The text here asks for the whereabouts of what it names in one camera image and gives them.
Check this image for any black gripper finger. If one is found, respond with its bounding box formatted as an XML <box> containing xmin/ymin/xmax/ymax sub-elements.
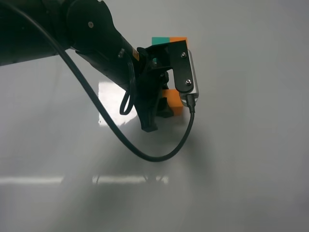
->
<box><xmin>136</xmin><ymin>90</ymin><xmax>161</xmax><ymax>132</ymax></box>
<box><xmin>156</xmin><ymin>97</ymin><xmax>174</xmax><ymax>118</ymax></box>

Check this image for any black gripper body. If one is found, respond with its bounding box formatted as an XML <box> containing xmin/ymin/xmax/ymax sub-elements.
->
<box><xmin>136</xmin><ymin>44</ymin><xmax>171</xmax><ymax>97</ymax></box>

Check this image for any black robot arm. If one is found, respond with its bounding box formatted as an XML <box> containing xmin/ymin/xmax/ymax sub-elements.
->
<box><xmin>0</xmin><ymin>0</ymin><xmax>174</xmax><ymax>132</ymax></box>

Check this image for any green template block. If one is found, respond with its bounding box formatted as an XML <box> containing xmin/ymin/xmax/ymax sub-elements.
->
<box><xmin>150</xmin><ymin>37</ymin><xmax>170</xmax><ymax>66</ymax></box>

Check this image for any orange template block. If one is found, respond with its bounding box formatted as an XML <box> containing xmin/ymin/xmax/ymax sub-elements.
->
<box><xmin>169</xmin><ymin>37</ymin><xmax>188</xmax><ymax>45</ymax></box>

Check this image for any black camera cable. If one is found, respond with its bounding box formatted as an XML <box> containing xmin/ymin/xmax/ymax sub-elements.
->
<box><xmin>0</xmin><ymin>2</ymin><xmax>197</xmax><ymax>162</ymax></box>

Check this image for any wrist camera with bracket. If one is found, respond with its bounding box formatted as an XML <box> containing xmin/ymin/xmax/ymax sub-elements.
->
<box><xmin>168</xmin><ymin>40</ymin><xmax>199</xmax><ymax>107</ymax></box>

